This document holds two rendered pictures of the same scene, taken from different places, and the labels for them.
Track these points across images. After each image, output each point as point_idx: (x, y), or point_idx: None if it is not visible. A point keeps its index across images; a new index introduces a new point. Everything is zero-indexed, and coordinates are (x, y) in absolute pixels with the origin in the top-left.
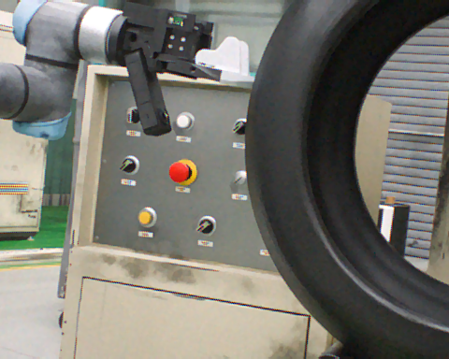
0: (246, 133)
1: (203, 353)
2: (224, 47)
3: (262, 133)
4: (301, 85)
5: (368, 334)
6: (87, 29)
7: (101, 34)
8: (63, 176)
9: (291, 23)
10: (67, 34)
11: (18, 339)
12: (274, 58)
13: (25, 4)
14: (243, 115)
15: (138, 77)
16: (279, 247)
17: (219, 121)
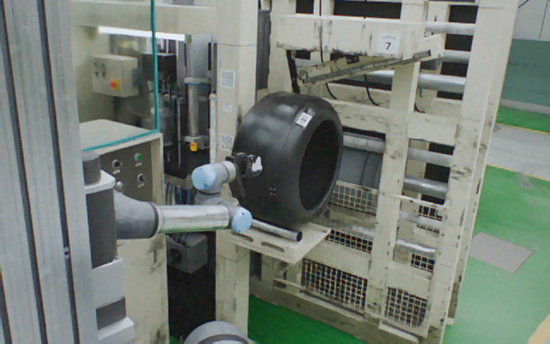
0: (279, 187)
1: (128, 262)
2: (258, 161)
3: (290, 186)
4: (298, 168)
5: (305, 221)
6: (231, 174)
7: (235, 174)
8: None
9: (292, 152)
10: (225, 179)
11: None
12: (290, 163)
13: (210, 174)
14: (115, 158)
15: (240, 182)
16: (290, 212)
17: (106, 164)
